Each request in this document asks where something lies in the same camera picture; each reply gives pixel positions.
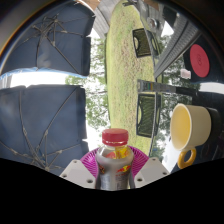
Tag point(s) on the dark mesh-back patio chair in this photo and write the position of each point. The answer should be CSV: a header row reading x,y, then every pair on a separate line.
x,y
141,43
146,115

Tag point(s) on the large navy patio umbrella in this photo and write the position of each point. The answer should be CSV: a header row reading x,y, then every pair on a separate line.
x,y
50,116

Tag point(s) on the red-capped drink bottle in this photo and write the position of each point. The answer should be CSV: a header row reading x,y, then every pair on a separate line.
x,y
113,170

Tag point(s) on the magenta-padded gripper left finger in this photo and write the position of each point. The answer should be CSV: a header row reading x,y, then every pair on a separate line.
x,y
76,171

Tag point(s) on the navy umbrella with light-blue edge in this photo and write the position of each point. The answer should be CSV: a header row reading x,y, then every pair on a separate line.
x,y
66,50

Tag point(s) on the small round ashtray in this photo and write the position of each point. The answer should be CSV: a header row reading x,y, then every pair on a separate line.
x,y
152,22

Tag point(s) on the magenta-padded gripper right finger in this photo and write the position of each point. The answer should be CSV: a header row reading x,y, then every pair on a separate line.
x,y
151,170

